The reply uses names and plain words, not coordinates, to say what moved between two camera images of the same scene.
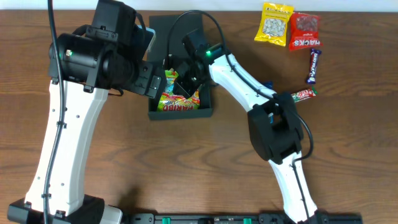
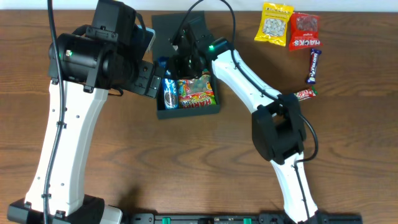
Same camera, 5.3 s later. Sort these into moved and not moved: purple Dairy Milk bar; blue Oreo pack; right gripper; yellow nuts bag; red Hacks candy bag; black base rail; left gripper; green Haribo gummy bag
Moved: right gripper; green Haribo gummy bag; blue Oreo pack
Not moved: red Hacks candy bag; purple Dairy Milk bar; black base rail; yellow nuts bag; left gripper
